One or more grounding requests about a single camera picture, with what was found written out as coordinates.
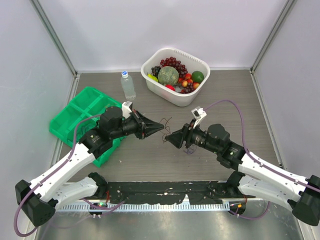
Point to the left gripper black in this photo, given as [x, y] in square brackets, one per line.
[145, 126]

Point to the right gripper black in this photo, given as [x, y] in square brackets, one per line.
[177, 137]

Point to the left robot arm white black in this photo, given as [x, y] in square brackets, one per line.
[40, 198]

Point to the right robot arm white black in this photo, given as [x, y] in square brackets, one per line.
[254, 176]

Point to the red apple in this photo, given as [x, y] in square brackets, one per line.
[170, 87]

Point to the clear water bottle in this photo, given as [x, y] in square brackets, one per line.
[128, 86]

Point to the yellow banana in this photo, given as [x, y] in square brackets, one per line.
[152, 77]

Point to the green round melon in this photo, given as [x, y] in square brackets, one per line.
[168, 76]

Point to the white plastic basket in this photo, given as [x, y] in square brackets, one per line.
[192, 63]

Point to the dark grape bunch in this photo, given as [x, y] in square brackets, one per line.
[155, 70]

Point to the cherry cluster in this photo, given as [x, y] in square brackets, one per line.
[186, 85]

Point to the green compartment tray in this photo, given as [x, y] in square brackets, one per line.
[89, 102]

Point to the green lime fruit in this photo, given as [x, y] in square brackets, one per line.
[197, 77]

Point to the red grape bunch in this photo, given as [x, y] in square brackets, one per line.
[175, 63]

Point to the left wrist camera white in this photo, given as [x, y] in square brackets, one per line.
[126, 108]

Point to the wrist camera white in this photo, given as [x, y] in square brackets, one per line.
[199, 115]
[126, 108]

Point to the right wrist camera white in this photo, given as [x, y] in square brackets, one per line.
[199, 115]

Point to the slotted white cable duct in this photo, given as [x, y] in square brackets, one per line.
[185, 206]

